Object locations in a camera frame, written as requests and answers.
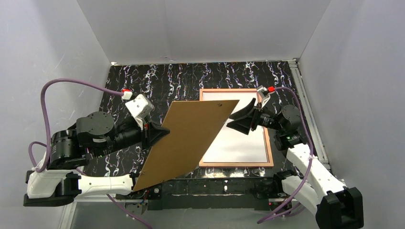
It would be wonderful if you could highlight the printed photo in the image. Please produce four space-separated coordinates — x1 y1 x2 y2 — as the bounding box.
201 89 269 164

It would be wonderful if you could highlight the brown backing board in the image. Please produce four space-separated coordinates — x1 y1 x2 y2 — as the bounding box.
133 100 239 191

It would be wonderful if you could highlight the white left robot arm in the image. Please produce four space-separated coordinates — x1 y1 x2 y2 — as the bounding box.
23 112 170 207

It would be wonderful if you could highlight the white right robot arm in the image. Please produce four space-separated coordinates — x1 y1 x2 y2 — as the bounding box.
227 99 364 229

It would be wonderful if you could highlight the aluminium right side rail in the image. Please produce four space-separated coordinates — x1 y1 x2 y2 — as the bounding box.
288 59 329 165

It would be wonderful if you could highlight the aluminium rail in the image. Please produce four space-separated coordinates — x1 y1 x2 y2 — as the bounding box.
288 59 329 165
60 178 358 229

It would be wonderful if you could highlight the aluminium front rail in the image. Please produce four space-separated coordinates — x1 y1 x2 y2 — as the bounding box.
60 178 358 229

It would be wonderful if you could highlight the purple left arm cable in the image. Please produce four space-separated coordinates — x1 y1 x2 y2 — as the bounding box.
28 78 152 229

